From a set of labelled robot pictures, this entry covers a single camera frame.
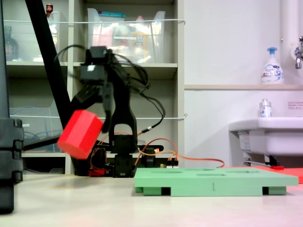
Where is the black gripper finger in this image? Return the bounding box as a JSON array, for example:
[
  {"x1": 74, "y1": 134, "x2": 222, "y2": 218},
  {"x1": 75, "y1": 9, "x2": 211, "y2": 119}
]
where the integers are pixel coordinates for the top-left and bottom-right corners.
[
  {"x1": 101, "y1": 82, "x2": 115, "y2": 133},
  {"x1": 70, "y1": 86, "x2": 104, "y2": 112}
]

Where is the red octagonal pillar block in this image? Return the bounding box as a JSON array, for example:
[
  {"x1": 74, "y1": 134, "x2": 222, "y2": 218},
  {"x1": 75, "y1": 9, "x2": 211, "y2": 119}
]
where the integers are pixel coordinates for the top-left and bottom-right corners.
[{"x1": 57, "y1": 109, "x2": 105, "y2": 160}]

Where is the small orange foam block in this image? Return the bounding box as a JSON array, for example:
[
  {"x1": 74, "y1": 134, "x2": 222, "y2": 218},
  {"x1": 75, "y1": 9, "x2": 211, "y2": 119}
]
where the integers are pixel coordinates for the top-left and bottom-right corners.
[{"x1": 283, "y1": 168, "x2": 303, "y2": 184}]

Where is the large clear storage bin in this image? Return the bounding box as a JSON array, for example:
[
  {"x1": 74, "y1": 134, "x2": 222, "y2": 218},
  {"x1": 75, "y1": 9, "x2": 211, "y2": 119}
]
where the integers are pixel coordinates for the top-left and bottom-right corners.
[{"x1": 87, "y1": 8, "x2": 167, "y2": 64}]

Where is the thick black tripod leg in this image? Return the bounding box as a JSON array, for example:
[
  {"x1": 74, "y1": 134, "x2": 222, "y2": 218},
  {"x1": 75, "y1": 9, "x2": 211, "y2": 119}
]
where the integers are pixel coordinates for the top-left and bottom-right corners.
[{"x1": 24, "y1": 0, "x2": 80, "y2": 176}]

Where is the pink capped bottle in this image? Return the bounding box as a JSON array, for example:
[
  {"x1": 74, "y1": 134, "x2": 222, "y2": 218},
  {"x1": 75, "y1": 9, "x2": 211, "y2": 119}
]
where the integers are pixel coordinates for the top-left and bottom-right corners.
[{"x1": 132, "y1": 15, "x2": 149, "y2": 60}]

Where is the clear file tray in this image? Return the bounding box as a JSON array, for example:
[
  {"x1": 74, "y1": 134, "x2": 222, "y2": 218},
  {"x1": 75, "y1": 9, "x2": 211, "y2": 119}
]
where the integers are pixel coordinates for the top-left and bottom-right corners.
[{"x1": 9, "y1": 101, "x2": 65, "y2": 152}]

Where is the thin black tripod leg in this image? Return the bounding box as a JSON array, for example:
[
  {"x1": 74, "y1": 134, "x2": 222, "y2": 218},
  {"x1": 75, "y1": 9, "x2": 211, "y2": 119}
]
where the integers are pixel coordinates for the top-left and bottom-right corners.
[{"x1": 22, "y1": 136, "x2": 65, "y2": 152}]

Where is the beige shelf unit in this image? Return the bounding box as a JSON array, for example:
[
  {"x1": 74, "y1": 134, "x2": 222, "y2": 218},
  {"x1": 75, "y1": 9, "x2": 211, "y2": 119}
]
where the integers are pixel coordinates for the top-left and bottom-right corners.
[{"x1": 0, "y1": 0, "x2": 186, "y2": 176}]

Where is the dark glass bottle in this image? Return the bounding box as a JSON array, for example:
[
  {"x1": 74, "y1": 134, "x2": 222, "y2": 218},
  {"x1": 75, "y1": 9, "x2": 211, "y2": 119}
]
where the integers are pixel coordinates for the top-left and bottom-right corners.
[{"x1": 3, "y1": 25, "x2": 20, "y2": 62}]

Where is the notched black tripod leg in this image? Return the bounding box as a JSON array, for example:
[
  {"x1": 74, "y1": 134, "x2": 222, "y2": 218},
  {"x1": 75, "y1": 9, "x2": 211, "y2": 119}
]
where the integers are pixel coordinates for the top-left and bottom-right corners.
[{"x1": 0, "y1": 0, "x2": 25, "y2": 215}]

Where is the green shape sorting board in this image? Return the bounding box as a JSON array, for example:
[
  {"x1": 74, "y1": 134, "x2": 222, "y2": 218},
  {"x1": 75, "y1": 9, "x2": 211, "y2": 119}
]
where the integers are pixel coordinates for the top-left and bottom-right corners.
[{"x1": 134, "y1": 166, "x2": 299, "y2": 197}]

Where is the small silver capped bottle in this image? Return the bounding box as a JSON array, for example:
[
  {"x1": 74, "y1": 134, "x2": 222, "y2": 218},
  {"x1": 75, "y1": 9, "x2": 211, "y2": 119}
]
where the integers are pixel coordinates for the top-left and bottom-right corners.
[{"x1": 258, "y1": 98, "x2": 273, "y2": 118}]

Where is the white soap pump bottle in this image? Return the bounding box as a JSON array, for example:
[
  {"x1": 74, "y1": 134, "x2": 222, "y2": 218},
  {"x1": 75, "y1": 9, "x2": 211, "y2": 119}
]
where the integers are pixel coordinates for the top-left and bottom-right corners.
[{"x1": 260, "y1": 47, "x2": 285, "y2": 85}]

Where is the white ceramic sink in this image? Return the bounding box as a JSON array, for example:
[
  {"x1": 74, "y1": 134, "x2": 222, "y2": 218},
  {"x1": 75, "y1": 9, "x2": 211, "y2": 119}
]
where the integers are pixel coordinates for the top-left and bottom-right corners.
[{"x1": 228, "y1": 116, "x2": 303, "y2": 166}]

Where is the metal water faucet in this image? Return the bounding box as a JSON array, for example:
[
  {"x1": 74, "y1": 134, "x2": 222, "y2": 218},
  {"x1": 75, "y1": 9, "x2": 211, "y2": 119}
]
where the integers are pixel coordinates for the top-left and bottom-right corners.
[{"x1": 290, "y1": 36, "x2": 303, "y2": 70}]

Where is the long orange and black cable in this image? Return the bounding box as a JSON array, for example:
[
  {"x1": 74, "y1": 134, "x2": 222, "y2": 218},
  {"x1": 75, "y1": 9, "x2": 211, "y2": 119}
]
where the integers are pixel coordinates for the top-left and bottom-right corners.
[{"x1": 136, "y1": 91, "x2": 226, "y2": 169}]

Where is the short orange wire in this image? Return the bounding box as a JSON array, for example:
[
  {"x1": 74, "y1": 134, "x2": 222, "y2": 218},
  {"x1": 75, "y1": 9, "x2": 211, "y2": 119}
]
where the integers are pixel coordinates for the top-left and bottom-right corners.
[{"x1": 138, "y1": 139, "x2": 179, "y2": 164}]

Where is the circuit board with wires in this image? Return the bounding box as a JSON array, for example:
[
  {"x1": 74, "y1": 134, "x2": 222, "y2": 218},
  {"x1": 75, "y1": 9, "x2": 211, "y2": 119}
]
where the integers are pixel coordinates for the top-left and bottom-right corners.
[{"x1": 160, "y1": 157, "x2": 180, "y2": 169}]

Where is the small wall sign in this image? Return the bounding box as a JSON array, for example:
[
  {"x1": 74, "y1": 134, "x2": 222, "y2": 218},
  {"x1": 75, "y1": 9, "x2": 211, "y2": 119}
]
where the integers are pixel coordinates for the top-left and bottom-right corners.
[{"x1": 287, "y1": 101, "x2": 303, "y2": 110}]

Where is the white wall pipe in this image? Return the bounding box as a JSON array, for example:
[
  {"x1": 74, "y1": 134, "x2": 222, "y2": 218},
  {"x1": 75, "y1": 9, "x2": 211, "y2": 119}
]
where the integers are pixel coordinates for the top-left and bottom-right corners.
[{"x1": 280, "y1": 0, "x2": 300, "y2": 85}]

